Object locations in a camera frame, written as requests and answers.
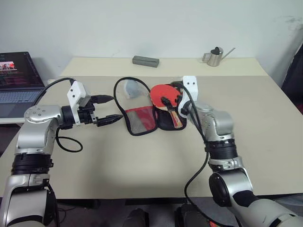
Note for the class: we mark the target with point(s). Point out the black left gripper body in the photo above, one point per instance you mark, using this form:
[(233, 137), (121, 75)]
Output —
[(86, 116)]

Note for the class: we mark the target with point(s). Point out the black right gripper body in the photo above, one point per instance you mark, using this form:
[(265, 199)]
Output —
[(177, 85)]

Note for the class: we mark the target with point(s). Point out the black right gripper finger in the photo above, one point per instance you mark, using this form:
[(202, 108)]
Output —
[(165, 101)]

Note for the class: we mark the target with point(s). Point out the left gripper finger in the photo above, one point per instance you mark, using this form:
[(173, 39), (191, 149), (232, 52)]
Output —
[(110, 119), (103, 98)]

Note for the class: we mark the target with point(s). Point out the red table tennis paddle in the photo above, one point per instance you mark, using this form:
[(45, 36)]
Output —
[(158, 94)]

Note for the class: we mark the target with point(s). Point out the black red mesh pouch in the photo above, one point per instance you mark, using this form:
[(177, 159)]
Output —
[(139, 123)]

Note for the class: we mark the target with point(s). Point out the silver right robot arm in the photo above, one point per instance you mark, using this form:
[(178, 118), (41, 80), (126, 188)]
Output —
[(220, 123)]

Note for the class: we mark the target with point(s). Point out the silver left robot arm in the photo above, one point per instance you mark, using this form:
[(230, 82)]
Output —
[(35, 142)]

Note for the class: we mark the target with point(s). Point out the blue plush toy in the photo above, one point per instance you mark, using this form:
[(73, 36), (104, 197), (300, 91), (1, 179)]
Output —
[(132, 91)]

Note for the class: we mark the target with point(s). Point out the grey rectangular box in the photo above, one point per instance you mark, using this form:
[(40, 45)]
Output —
[(145, 62)]

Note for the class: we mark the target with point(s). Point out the silver metal watering can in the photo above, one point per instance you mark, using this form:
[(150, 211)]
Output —
[(214, 59)]

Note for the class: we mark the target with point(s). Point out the dark open laptop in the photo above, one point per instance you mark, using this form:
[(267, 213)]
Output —
[(19, 94)]

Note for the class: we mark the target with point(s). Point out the white side table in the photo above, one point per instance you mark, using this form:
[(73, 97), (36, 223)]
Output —
[(9, 120)]

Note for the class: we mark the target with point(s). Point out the dark rounded shape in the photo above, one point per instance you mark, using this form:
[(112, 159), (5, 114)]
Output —
[(187, 216), (137, 218)]

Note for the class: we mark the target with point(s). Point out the black fabric object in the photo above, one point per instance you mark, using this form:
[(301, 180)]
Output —
[(294, 78)]

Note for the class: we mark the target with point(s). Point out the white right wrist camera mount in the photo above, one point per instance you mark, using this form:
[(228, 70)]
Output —
[(190, 86)]

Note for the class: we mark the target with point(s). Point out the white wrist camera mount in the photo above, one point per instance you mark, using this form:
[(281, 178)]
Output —
[(75, 91), (190, 86)]

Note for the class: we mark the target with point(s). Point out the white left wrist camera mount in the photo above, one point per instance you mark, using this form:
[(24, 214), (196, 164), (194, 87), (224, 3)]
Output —
[(75, 91)]

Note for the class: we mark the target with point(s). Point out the black table frame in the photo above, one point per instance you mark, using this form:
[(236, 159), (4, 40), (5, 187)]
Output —
[(154, 201)]

